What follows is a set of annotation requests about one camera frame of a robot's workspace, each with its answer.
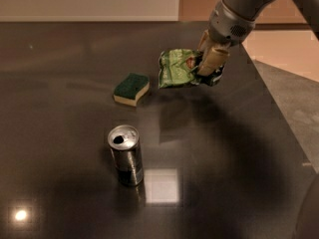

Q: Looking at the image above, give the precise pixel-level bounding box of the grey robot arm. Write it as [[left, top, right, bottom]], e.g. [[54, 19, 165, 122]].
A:
[[197, 0, 319, 77]]

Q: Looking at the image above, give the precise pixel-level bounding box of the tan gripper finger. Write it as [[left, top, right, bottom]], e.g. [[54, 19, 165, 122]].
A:
[[197, 30, 209, 51], [197, 43, 229, 77]]

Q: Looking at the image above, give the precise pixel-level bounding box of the green yellow sponge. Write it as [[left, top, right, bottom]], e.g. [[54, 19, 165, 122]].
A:
[[113, 73, 150, 107]]

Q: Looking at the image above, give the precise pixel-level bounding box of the open silver drink can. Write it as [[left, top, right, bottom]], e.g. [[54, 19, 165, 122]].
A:
[[108, 124, 144, 186]]

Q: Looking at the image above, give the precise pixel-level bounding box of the green jalapeno chip bag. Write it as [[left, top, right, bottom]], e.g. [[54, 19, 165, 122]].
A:
[[159, 49, 224, 89]]

